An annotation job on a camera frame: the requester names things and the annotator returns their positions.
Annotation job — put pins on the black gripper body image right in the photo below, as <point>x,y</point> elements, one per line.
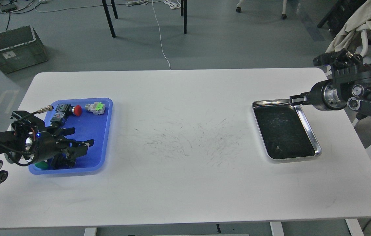
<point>317,97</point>

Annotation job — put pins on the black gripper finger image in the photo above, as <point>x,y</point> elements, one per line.
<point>300,102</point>
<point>300,97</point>
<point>78,148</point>
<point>61,133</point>

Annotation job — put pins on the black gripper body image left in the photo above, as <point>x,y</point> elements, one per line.
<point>43,146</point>

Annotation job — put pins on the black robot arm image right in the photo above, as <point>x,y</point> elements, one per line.
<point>349,86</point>

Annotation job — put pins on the blue plastic tray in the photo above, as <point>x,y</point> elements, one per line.
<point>88,126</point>

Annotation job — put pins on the silver metal tray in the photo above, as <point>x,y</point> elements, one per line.
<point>281,124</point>

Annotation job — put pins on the beige cloth on chair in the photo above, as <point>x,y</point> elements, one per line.
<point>345,35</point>

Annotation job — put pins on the grey plastic crate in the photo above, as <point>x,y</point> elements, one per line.
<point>20,48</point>

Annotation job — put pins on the black table leg left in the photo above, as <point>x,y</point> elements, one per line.
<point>108,17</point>

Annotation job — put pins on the black table leg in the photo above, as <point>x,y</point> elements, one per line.
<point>184,14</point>
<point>108,17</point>

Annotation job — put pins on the black table leg right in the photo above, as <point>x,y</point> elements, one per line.
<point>184,14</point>

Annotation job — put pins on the yellow push button switch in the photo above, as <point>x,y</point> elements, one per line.
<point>58,119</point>

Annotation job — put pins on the green push button switch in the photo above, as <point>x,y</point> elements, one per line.
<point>43,165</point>

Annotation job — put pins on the red push button switch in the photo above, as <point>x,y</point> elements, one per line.
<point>68,109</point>

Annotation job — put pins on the green grey connector switch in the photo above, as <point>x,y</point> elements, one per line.
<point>96,108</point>

